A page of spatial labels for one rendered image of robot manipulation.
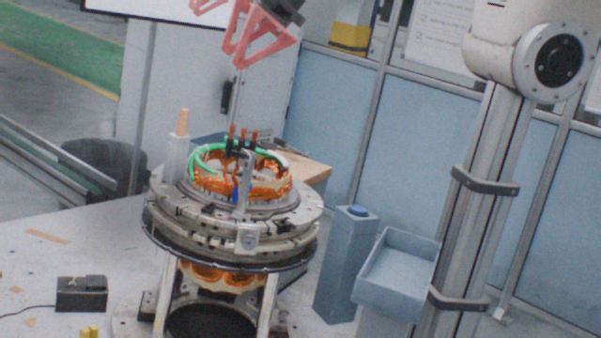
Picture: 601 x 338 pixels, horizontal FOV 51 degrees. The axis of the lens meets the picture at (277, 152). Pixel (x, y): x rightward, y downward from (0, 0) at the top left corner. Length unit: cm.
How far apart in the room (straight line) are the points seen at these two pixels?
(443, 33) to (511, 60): 217
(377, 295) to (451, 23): 245
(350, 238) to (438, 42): 215
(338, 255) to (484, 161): 36
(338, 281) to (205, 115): 233
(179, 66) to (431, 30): 142
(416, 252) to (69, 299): 67
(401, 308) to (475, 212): 36
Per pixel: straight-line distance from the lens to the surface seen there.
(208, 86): 353
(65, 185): 202
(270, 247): 104
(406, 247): 122
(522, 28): 118
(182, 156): 111
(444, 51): 333
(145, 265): 150
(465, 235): 130
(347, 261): 134
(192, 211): 102
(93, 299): 131
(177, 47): 371
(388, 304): 100
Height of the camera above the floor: 150
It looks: 17 degrees down
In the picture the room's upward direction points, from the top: 11 degrees clockwise
